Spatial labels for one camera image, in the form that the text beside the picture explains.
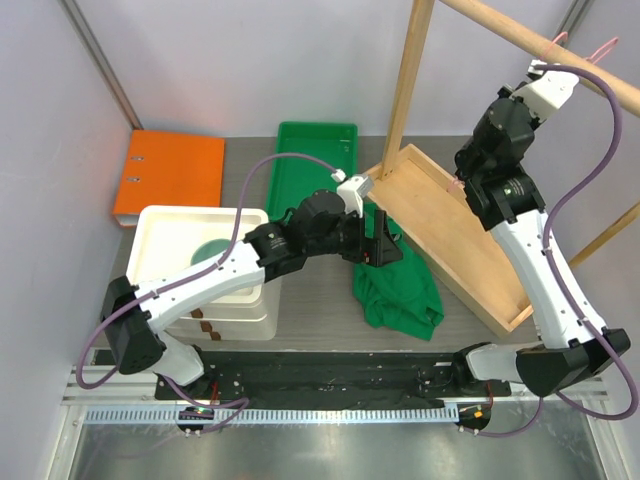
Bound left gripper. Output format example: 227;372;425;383
306;206;403;268

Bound green t shirt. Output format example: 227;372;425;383
352;221;444;341

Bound pink wire hanger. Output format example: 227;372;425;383
446;31;619;192

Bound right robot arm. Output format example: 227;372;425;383
451;97;631;397

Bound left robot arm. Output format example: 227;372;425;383
101;190;403;399

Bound wooden clothes rack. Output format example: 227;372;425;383
366;1;639;337

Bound green plastic tray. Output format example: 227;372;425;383
265;121;358;221

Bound teal ceramic cup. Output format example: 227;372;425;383
190;239;230;265

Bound white stacked containers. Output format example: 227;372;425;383
126;205;282;342

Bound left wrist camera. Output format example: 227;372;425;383
331;169;374;218

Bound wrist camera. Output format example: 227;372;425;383
331;169;374;218
499;59;579;123

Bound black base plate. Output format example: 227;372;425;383
154;349;501;409

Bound slotted cable duct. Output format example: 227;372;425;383
84;404;459;425

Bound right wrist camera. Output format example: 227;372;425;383
499;59;579;123

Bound orange ring binder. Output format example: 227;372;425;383
112;130;225;228

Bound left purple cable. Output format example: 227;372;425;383
74;153;346;390

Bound purple cable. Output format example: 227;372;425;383
74;153;346;390
537;62;639;420

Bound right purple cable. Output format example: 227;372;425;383
537;62;639;420

